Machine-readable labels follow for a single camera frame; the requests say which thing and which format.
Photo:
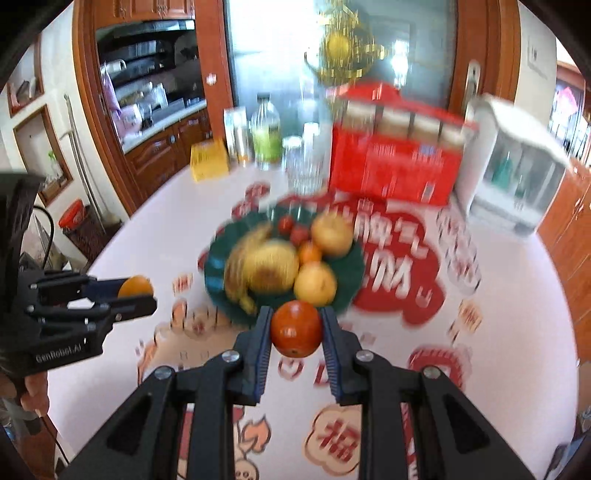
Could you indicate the wooden wall niche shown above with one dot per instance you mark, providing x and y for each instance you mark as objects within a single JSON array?
[{"x": 44, "y": 157}]

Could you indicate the yellow box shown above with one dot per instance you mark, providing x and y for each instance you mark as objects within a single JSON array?
[{"x": 210, "y": 160}]

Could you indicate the red tomato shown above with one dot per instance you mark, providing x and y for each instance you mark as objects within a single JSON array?
[{"x": 286, "y": 225}]

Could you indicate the green scalloped plate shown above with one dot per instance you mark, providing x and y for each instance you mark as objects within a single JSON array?
[{"x": 348, "y": 272}]

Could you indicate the mop pole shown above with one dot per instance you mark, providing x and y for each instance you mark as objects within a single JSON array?
[{"x": 83, "y": 161}]

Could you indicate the white countertop appliance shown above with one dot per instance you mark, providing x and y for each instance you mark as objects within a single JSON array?
[{"x": 517, "y": 175}]

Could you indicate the red gift box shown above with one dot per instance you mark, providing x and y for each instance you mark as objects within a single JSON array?
[{"x": 392, "y": 166}]

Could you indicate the dark woven basket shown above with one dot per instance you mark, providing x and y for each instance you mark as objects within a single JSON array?
[{"x": 85, "y": 240}]

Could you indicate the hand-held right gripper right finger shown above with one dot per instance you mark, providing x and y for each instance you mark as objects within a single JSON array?
[{"x": 333, "y": 355}]

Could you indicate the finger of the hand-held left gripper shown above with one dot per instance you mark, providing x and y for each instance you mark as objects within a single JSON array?
[
  {"x": 129, "y": 308},
  {"x": 104, "y": 287}
]

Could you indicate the wooden kitchen cabinet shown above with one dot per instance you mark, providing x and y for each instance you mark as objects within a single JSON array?
[{"x": 166, "y": 152}]

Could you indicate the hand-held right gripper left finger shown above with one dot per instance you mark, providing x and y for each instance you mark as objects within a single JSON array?
[{"x": 263, "y": 355}]

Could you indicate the gold door ornament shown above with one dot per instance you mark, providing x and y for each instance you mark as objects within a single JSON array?
[{"x": 339, "y": 44}]

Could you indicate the small orange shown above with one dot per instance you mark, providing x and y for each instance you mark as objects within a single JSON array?
[{"x": 309, "y": 253}]

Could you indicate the pink hanging cloth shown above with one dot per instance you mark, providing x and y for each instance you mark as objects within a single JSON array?
[{"x": 111, "y": 92}]

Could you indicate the clear glass cups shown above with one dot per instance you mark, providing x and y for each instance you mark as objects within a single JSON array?
[{"x": 302, "y": 166}]

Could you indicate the person's left hand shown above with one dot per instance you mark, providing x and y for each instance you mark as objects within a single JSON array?
[{"x": 37, "y": 390}]

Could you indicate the red orange persimmon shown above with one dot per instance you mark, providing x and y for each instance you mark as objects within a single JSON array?
[{"x": 295, "y": 332}]

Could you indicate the small red apple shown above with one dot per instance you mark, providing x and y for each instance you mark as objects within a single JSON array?
[{"x": 299, "y": 234}]

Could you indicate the plastic bottle green label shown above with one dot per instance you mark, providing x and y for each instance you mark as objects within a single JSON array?
[{"x": 266, "y": 138}]

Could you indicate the spotted yellow banana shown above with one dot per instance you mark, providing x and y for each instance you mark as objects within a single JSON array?
[{"x": 235, "y": 281}]

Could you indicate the silver drink can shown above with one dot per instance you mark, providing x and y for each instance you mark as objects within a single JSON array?
[{"x": 243, "y": 145}]

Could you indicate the large yellow pear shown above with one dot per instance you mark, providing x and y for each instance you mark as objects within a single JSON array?
[{"x": 270, "y": 267}]

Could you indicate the large red yellow apple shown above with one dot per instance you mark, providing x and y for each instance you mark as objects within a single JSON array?
[{"x": 315, "y": 284}]

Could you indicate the white carton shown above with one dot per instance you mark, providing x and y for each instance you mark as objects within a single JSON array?
[{"x": 231, "y": 129}]

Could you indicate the round yellow pear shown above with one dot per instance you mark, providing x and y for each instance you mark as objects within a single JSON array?
[{"x": 330, "y": 233}]

